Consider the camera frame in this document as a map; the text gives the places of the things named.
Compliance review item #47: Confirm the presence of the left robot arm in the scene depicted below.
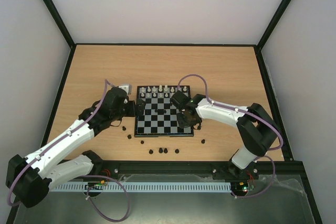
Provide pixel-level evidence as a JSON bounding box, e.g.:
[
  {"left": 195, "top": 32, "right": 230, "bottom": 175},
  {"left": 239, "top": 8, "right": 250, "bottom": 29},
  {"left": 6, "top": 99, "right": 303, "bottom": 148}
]
[{"left": 6, "top": 85, "right": 145, "bottom": 208}]

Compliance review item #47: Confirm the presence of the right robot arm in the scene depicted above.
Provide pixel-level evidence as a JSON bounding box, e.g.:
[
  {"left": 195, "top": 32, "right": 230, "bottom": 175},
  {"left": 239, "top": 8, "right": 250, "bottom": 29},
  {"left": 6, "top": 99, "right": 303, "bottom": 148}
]
[{"left": 170, "top": 91, "right": 281, "bottom": 178}]

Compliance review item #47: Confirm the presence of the black silver chess board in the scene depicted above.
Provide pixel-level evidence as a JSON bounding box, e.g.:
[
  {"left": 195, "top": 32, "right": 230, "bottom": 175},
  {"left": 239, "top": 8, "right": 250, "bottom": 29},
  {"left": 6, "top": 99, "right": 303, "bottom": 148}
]
[{"left": 134, "top": 85, "right": 194, "bottom": 137}]

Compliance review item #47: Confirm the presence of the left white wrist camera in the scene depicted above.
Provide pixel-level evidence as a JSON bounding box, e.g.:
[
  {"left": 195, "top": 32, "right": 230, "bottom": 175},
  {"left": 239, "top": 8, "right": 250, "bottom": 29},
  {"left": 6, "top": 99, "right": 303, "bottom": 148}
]
[{"left": 118, "top": 84, "right": 132, "bottom": 95}]

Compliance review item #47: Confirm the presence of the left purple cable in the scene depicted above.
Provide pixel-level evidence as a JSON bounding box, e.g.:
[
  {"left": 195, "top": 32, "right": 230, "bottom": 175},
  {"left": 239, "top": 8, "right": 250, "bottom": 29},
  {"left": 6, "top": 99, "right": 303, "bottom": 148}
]
[{"left": 6, "top": 79, "right": 130, "bottom": 221}]

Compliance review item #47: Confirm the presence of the purple cable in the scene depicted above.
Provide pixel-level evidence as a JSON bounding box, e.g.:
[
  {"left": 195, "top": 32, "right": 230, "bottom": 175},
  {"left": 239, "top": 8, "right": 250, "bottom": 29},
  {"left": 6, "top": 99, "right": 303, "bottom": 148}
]
[
  {"left": 177, "top": 73, "right": 284, "bottom": 199},
  {"left": 6, "top": 79, "right": 130, "bottom": 221}
]

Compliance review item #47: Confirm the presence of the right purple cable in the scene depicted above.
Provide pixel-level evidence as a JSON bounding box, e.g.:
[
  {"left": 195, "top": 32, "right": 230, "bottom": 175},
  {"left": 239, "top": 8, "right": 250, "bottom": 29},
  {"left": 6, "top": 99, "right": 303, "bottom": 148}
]
[{"left": 177, "top": 73, "right": 284, "bottom": 199}]

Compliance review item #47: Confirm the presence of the grey slotted cable duct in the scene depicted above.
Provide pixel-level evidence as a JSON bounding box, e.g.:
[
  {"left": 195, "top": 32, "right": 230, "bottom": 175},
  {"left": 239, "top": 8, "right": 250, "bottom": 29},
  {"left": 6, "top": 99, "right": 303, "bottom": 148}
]
[{"left": 52, "top": 182, "right": 232, "bottom": 193}]

